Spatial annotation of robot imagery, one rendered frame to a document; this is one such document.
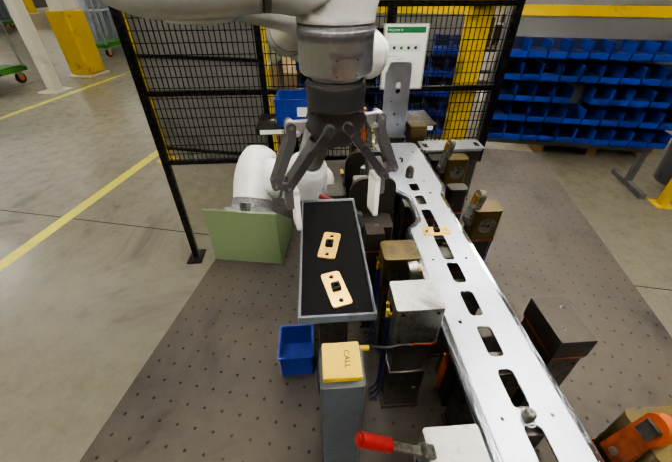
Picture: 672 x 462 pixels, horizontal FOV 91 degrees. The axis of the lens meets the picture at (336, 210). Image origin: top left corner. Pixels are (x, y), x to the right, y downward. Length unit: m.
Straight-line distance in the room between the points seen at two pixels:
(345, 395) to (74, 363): 1.90
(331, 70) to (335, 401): 0.48
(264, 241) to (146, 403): 0.60
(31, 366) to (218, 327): 1.40
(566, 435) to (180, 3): 0.84
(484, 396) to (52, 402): 1.95
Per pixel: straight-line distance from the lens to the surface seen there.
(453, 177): 1.46
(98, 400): 2.14
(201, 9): 0.39
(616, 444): 0.82
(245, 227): 1.29
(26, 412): 2.30
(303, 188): 1.32
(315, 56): 0.40
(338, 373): 0.56
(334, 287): 0.64
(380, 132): 0.48
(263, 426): 1.04
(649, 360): 1.45
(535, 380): 0.83
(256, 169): 1.32
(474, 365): 0.80
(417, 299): 0.72
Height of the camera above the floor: 1.65
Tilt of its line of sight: 36 degrees down
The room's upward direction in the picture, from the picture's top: straight up
